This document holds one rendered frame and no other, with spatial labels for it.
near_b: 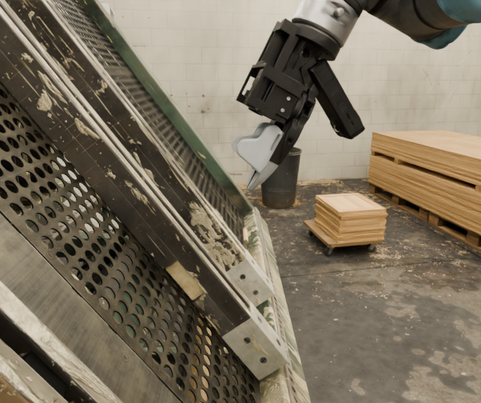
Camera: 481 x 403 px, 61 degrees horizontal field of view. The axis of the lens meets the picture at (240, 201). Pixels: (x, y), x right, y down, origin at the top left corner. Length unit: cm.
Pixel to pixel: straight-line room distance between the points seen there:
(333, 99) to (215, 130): 498
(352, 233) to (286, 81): 308
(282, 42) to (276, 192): 417
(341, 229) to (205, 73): 289
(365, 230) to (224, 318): 288
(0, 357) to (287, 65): 43
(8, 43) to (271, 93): 42
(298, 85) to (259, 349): 51
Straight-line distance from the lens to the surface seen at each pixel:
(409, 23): 57
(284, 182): 466
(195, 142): 169
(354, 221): 351
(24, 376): 33
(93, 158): 72
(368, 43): 617
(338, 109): 57
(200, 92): 545
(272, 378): 87
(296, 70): 55
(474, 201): 412
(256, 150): 54
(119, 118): 96
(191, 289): 77
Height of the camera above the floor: 146
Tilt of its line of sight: 17 degrees down
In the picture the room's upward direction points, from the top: straight up
